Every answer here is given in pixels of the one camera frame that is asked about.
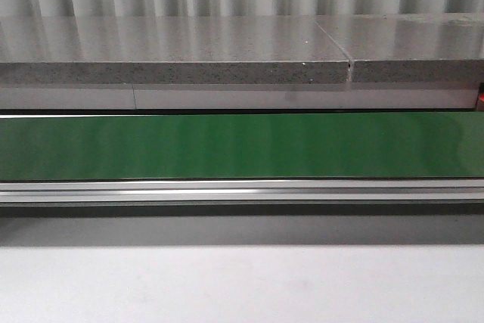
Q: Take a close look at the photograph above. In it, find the white cabinet panel under counter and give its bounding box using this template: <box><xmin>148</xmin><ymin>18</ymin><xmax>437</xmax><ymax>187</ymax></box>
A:
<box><xmin>1</xmin><ymin>82</ymin><xmax>479</xmax><ymax>110</ymax></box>

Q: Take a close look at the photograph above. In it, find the red object at right edge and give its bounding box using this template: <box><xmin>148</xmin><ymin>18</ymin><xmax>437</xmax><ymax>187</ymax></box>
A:
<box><xmin>476</xmin><ymin>83</ymin><xmax>484</xmax><ymax>111</ymax></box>

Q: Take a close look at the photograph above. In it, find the grey stone counter slab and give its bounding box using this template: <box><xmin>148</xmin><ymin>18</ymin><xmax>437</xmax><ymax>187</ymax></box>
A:
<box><xmin>1</xmin><ymin>16</ymin><xmax>349</xmax><ymax>85</ymax></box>
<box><xmin>317</xmin><ymin>13</ymin><xmax>483</xmax><ymax>87</ymax></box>

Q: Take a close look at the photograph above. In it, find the grey stone counter slab left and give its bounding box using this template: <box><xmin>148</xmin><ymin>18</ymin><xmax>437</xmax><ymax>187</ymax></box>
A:
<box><xmin>1</xmin><ymin>16</ymin><xmax>349</xmax><ymax>85</ymax></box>

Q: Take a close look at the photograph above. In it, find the green conveyor belt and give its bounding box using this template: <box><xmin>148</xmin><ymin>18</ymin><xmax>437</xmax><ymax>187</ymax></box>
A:
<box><xmin>1</xmin><ymin>111</ymin><xmax>483</xmax><ymax>181</ymax></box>

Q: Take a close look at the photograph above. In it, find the grey stone counter slab right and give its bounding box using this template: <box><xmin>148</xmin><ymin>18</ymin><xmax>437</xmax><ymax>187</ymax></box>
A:
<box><xmin>317</xmin><ymin>13</ymin><xmax>483</xmax><ymax>87</ymax></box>

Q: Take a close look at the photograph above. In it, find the aluminium conveyor frame rail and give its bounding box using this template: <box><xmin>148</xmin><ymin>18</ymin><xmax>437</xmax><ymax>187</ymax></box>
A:
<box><xmin>1</xmin><ymin>179</ymin><xmax>483</xmax><ymax>217</ymax></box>

